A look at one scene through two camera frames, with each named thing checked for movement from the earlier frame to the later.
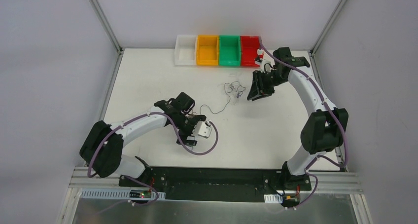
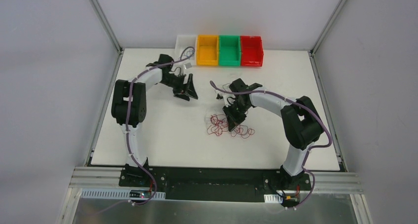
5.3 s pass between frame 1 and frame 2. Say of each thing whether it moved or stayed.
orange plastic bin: stayed
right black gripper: moved
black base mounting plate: stayed
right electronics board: stayed
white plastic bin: stayed
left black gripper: moved
